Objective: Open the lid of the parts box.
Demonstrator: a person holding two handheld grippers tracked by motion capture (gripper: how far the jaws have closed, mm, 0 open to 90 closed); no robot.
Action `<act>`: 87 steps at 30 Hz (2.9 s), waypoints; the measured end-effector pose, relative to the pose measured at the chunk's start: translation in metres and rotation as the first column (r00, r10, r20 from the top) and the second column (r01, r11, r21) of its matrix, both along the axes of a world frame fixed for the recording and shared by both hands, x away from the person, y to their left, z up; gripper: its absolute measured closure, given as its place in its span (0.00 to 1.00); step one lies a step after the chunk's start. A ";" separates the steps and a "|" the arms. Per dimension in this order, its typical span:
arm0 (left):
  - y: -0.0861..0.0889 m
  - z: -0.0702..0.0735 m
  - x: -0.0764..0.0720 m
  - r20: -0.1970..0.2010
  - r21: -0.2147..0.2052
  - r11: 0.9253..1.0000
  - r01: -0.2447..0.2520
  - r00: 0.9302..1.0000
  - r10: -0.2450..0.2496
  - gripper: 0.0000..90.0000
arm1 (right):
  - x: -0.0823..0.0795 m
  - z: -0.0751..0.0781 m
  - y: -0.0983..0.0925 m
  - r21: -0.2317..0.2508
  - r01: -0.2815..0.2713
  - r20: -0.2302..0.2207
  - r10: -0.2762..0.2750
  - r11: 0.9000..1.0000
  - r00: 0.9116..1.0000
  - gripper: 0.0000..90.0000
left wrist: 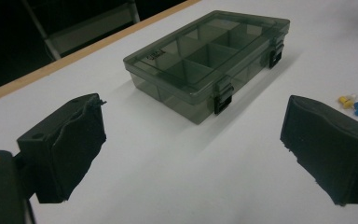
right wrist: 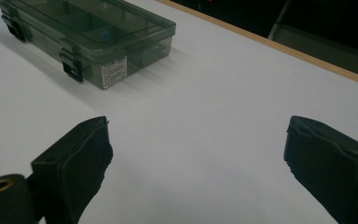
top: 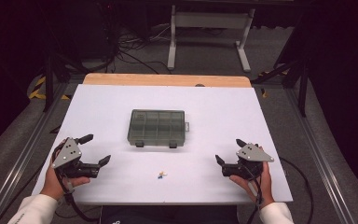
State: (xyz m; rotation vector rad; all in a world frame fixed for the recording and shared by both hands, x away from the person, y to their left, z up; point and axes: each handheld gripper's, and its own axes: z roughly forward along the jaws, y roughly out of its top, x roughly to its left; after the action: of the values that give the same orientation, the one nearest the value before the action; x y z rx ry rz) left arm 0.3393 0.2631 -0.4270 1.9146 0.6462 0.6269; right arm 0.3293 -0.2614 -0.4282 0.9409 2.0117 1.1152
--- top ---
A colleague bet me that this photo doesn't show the white table cover sheet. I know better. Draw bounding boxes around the white table cover sheet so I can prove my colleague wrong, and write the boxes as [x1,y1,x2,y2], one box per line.
[30,83,294,206]

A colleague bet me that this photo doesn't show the hand-held gripper black cable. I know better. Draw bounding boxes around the hand-held gripper black cable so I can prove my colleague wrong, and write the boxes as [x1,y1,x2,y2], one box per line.
[241,164,265,224]
[51,146,102,223]

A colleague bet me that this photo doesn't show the yellow black floor tape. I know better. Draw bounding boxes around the yellow black floor tape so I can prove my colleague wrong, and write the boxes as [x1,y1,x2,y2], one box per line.
[27,76,73,101]

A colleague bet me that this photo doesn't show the bundle of black floor cables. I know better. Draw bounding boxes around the bundle of black floor cables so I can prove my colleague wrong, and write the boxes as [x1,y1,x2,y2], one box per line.
[103,18,175,76]

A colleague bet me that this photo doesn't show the black floor cable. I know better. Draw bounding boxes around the black floor cable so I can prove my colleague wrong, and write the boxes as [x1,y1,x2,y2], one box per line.
[279,157,315,224]

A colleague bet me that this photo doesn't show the person's dark lap clothing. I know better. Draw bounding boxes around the person's dark lap clothing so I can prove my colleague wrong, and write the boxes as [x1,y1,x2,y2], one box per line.
[99,204,241,224]

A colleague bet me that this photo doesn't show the aluminium floor rail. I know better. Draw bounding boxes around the aluminium floor rail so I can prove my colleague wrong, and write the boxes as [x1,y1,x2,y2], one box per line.
[0,82,73,224]
[283,87,357,224]

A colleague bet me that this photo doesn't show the left hand-held gripper black cable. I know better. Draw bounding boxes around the left hand-held gripper black cable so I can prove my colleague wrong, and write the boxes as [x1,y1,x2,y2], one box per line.
[51,146,102,223]

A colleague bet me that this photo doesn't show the person's left hand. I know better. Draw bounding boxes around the person's left hand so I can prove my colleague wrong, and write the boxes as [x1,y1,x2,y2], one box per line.
[40,139,91,201]

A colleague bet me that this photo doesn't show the white metal stand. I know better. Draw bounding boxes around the white metal stand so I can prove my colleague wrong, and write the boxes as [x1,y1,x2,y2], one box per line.
[166,4,256,73]

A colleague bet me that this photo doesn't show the black metal stand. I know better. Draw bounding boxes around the black metal stand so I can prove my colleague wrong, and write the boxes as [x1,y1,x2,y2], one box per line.
[251,59,310,118]
[41,46,87,113]

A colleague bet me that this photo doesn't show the person's right hand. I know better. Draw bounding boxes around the person's right hand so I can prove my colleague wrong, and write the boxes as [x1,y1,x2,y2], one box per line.
[228,161,276,209]

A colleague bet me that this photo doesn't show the grey plastic compartment box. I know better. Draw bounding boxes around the grey plastic compartment box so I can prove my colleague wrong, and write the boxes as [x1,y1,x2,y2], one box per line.
[127,108,190,149]

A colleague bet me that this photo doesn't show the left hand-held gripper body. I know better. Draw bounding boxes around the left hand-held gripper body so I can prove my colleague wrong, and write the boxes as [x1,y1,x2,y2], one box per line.
[50,137,102,179]

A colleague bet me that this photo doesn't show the right hand-held gripper black cable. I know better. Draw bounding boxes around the right hand-held gripper black cable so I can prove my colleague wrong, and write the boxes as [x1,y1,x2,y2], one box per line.
[241,164,265,224]

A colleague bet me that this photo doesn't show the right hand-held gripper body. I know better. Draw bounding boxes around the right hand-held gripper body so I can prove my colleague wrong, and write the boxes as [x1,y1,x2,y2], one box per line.
[222,143,275,181]

